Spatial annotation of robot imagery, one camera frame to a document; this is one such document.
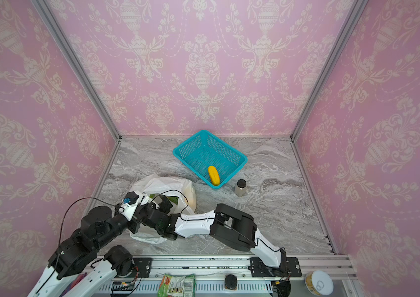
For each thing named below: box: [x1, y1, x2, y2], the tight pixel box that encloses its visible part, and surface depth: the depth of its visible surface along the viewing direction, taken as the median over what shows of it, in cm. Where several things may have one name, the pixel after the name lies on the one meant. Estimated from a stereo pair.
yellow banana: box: [208, 165, 220, 186], surface depth 99 cm
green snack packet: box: [157, 273, 196, 297], surface depth 70 cm
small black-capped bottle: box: [234, 178, 247, 198], surface depth 91 cm
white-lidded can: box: [304, 269, 334, 296], surface depth 68 cm
